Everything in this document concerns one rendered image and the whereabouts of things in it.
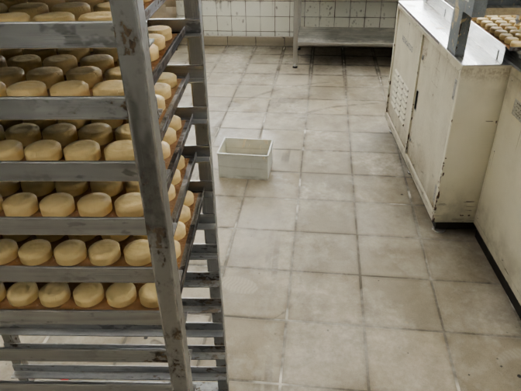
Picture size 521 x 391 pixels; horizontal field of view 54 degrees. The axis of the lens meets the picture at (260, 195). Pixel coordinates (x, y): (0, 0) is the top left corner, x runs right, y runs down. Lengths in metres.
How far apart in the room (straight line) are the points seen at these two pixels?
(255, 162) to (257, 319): 1.11
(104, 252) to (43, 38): 0.35
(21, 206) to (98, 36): 0.31
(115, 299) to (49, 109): 0.35
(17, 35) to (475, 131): 1.98
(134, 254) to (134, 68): 0.33
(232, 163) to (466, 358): 1.61
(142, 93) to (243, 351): 1.46
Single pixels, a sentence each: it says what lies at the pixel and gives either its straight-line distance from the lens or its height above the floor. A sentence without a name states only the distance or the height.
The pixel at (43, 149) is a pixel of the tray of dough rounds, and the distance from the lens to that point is 0.79.
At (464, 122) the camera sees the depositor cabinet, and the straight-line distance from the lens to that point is 2.33.
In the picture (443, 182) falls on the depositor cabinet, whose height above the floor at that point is 0.30.
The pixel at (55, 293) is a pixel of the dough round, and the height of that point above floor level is 0.88.
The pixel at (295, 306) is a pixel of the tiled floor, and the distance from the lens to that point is 2.12.
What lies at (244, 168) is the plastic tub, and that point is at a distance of 2.94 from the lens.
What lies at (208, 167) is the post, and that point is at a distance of 1.17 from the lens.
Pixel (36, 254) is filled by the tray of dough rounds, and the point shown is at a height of 0.97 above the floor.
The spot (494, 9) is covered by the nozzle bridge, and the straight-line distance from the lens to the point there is 2.25.
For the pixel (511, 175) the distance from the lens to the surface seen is 2.24.
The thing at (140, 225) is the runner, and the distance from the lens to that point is 0.75.
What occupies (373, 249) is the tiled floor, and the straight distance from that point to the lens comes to 2.45.
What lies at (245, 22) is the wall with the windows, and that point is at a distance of 5.55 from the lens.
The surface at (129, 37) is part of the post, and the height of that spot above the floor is 1.33.
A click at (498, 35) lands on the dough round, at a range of 2.44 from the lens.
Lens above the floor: 1.47
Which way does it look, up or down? 32 degrees down
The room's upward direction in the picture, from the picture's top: 1 degrees counter-clockwise
